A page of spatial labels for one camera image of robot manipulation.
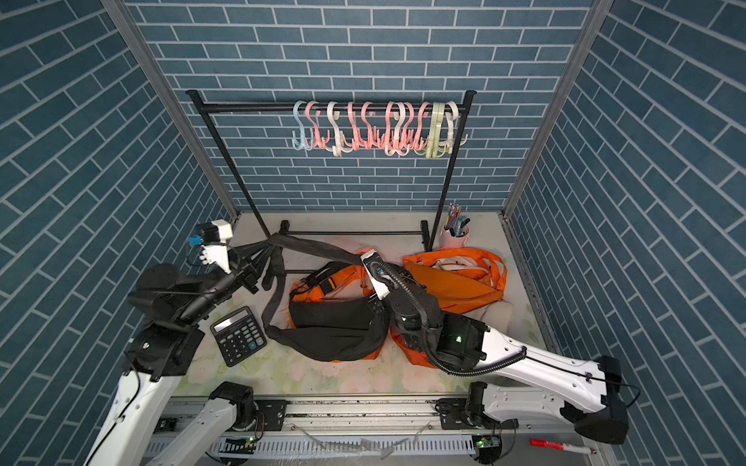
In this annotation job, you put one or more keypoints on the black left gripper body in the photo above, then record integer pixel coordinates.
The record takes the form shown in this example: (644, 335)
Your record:
(238, 276)

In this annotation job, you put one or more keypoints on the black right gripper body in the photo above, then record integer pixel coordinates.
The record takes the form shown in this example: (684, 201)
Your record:
(393, 305)

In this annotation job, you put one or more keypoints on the dark orange zip bag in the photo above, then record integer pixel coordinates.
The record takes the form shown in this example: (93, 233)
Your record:
(349, 276)

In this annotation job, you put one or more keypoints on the beige bag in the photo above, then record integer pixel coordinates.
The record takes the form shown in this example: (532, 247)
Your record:
(496, 315)

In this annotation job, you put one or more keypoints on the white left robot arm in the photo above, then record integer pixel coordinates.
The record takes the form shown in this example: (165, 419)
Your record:
(174, 304)

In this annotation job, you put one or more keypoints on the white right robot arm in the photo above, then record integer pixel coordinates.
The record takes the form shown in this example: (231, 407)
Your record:
(589, 390)

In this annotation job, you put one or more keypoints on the light blue hook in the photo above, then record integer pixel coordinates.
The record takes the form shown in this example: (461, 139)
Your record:
(299, 140)

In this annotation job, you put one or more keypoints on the pink hook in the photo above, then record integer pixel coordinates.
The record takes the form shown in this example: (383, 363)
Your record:
(316, 140)
(356, 142)
(417, 140)
(405, 140)
(385, 141)
(371, 139)

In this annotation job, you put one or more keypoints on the white hook left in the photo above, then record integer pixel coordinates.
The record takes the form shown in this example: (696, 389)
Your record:
(339, 146)

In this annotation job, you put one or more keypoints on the white hook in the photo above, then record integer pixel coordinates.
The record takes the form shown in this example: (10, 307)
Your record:
(400, 119)
(339, 146)

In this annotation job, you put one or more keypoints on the white hook middle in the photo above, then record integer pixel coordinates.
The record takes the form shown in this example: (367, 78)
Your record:
(400, 119)

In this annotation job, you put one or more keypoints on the green hook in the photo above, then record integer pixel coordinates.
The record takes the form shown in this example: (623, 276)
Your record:
(437, 116)

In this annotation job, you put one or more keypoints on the white hook right end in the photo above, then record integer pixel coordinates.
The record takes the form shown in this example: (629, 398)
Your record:
(452, 123)

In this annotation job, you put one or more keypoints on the black calculator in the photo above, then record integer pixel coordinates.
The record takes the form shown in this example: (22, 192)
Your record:
(239, 336)

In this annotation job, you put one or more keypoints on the pink metal pen bucket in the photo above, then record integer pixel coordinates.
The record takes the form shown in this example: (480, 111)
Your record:
(455, 230)

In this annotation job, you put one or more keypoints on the black clothes rack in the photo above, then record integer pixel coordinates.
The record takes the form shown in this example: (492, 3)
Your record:
(428, 232)

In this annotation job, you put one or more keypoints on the red white marker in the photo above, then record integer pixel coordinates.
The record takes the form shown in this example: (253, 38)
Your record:
(562, 447)

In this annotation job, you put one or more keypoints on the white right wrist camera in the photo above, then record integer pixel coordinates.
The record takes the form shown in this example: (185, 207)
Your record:
(373, 264)

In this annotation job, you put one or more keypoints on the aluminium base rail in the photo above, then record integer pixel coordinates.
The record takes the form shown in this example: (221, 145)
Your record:
(244, 427)

